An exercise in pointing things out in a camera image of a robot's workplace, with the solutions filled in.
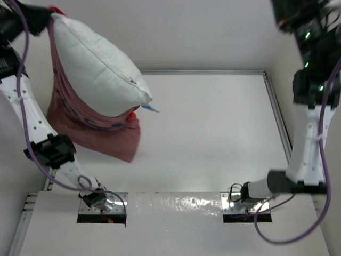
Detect white pillow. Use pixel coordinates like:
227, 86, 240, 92
52, 14, 155, 117

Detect red patterned pillowcase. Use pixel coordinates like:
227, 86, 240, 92
46, 20, 141, 163

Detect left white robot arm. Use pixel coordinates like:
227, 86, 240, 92
1, 1, 109, 212

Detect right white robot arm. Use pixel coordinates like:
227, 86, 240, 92
240, 1, 340, 203

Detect white front cover board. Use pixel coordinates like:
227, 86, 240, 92
20, 192, 329, 255

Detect aluminium table frame rail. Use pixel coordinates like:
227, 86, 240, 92
7, 69, 318, 256

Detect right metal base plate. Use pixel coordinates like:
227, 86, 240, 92
221, 192, 270, 215

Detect metal base plate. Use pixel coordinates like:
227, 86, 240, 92
221, 192, 270, 215
78, 193, 128, 214

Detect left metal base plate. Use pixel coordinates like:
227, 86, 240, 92
78, 193, 128, 214

